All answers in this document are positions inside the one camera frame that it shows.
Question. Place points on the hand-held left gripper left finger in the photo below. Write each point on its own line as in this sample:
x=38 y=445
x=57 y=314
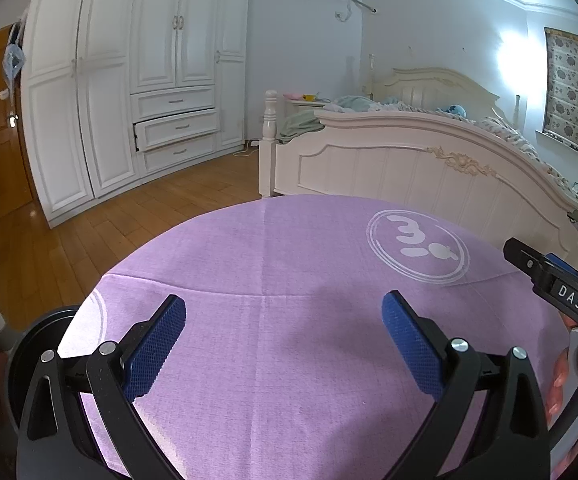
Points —
x=156 y=345

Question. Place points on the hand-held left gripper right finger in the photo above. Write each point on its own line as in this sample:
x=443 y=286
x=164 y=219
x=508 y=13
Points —
x=414 y=345

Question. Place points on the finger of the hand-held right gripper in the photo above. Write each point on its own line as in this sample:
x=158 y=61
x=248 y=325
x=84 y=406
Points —
x=561 y=263
x=524 y=260

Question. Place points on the black bin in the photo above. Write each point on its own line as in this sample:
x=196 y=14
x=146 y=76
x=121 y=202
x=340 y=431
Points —
x=34 y=340

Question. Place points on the person's right hand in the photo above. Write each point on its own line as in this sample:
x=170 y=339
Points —
x=558 y=390

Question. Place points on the purple tablecloth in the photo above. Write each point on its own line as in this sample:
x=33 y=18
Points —
x=269 y=335

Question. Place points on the blue plush toy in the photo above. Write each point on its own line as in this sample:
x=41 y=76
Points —
x=453 y=110

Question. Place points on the patterned window blind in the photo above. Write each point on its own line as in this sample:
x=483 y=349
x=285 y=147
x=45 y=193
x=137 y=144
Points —
x=566 y=90

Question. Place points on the cream wooden bed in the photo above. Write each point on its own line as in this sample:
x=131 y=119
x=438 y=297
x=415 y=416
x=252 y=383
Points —
x=369 y=165

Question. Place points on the white power strip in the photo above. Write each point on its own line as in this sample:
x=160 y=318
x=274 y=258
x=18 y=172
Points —
x=251 y=144

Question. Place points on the light blue blanket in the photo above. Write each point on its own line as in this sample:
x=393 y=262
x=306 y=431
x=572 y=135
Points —
x=359 y=104

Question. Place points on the green blanket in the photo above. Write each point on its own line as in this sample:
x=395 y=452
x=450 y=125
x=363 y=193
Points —
x=299 y=125

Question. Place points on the white nightstand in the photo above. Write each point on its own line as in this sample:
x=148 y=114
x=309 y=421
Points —
x=304 y=105

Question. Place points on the white wardrobe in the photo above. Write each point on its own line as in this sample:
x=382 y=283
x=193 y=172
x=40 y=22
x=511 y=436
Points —
x=109 y=85

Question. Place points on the white air conditioner pipe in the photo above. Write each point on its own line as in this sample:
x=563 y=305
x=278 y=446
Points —
x=359 y=5

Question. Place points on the blue hanging bag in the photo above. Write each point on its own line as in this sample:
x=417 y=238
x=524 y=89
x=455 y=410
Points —
x=13 y=57

